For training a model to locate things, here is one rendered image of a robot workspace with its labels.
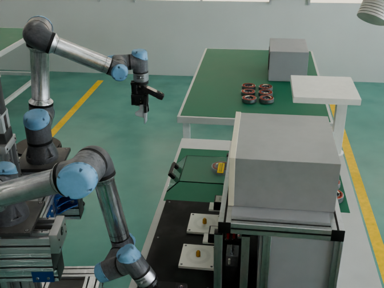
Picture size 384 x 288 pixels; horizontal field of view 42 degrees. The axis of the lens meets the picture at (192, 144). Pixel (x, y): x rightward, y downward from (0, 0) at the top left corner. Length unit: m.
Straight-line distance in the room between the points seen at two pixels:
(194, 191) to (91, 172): 1.14
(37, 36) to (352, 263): 1.66
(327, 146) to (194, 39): 4.89
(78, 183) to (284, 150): 0.75
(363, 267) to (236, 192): 0.70
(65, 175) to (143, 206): 2.37
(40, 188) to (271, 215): 0.81
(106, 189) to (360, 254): 1.17
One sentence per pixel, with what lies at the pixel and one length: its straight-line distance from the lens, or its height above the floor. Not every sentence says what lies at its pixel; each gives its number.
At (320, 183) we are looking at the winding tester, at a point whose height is 1.24.
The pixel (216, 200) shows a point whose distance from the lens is 2.28.
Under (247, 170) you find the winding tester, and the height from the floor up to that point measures 1.27.
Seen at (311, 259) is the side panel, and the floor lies 0.97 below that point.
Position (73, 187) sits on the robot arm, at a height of 1.33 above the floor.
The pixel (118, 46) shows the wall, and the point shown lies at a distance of 6.91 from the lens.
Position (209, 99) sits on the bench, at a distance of 3.91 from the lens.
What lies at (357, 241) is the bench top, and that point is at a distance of 2.43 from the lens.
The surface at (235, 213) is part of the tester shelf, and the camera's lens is 1.85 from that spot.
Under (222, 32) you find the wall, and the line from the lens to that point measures 6.61.
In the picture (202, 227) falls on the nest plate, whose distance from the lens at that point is 2.35.
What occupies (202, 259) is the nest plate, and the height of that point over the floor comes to 0.78.
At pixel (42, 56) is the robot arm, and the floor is 1.50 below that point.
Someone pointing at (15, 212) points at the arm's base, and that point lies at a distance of 2.04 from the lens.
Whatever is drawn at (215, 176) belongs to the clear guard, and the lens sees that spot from 2.18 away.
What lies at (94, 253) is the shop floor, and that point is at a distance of 3.53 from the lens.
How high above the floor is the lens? 2.15
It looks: 26 degrees down
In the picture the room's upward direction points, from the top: 1 degrees counter-clockwise
